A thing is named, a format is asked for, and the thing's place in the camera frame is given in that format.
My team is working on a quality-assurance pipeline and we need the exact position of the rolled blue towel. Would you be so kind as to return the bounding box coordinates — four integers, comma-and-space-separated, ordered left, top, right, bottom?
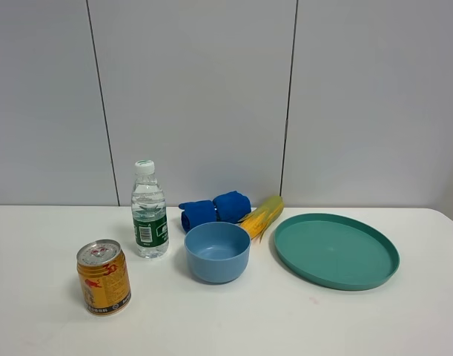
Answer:
179, 191, 251, 232

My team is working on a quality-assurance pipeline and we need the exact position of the blue plastic bowl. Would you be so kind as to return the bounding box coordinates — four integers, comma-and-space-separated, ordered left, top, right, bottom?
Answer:
184, 222, 251, 284

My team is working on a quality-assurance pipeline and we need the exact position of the teal round plastic plate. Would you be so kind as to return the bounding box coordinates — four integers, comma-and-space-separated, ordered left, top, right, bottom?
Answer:
274, 213, 400, 291

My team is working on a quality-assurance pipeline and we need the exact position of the toy corn cob with husk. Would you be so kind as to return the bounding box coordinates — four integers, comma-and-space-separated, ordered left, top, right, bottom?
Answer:
238, 195, 284, 241

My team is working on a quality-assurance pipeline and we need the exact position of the clear water bottle green label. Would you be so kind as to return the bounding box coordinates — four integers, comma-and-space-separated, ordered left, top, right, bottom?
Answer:
131, 160, 169, 259

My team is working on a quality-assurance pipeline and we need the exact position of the gold energy drink can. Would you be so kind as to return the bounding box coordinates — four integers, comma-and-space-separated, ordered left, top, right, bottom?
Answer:
76, 239, 131, 316

